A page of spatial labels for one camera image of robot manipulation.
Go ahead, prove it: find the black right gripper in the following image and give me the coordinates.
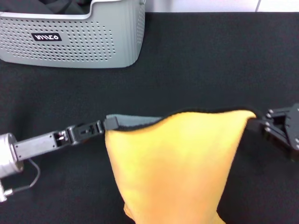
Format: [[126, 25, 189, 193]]
[[248, 103, 299, 161]]

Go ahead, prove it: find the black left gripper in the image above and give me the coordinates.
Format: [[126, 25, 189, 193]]
[[13, 116, 119, 162]]

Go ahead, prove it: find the yellow and grey towel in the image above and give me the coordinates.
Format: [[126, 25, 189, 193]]
[[104, 107, 257, 224]]

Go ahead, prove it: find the grey perforated storage basket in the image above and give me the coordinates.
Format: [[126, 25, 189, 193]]
[[0, 0, 146, 70]]

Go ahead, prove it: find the black basket brand label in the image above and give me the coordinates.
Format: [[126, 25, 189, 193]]
[[31, 32, 63, 42]]

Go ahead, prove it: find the black cloth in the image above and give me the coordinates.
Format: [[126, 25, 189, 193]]
[[0, 0, 92, 16]]

